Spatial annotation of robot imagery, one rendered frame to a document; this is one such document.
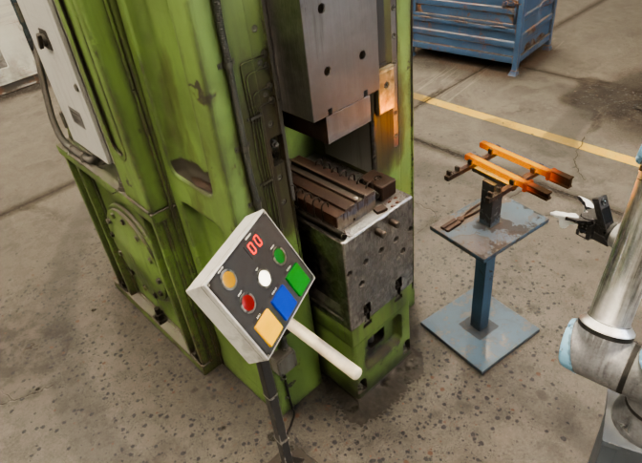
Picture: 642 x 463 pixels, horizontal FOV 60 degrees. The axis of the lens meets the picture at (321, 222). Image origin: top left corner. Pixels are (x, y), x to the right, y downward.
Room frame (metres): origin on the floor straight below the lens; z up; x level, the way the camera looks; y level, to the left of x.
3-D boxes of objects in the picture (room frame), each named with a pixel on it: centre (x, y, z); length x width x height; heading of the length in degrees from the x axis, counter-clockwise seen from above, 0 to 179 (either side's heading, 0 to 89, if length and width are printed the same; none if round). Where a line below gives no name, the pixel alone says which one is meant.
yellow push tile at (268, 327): (1.07, 0.18, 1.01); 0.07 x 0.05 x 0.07; 154
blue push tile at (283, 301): (1.16, 0.14, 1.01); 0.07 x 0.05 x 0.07; 154
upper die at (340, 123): (1.80, 0.00, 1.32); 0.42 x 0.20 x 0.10; 39
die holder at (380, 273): (1.84, -0.04, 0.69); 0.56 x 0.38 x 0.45; 39
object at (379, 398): (1.60, -0.16, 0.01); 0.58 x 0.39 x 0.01; 129
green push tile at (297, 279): (1.25, 0.09, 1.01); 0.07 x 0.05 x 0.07; 154
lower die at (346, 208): (1.80, 0.00, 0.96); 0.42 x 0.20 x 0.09; 39
